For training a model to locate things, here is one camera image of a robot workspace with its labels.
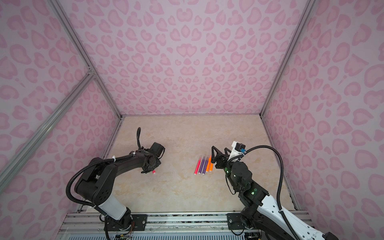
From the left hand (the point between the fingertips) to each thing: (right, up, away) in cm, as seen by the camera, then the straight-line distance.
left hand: (156, 163), depth 94 cm
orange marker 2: (+34, -2, -3) cm, 34 cm away
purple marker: (+28, -1, -1) cm, 29 cm away
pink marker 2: (+26, -2, -1) cm, 26 cm away
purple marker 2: (+31, -2, -1) cm, 31 cm away
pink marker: (0, -4, -5) cm, 6 cm away
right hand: (+35, +13, -24) cm, 44 cm away
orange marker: (+33, +1, +1) cm, 33 cm away
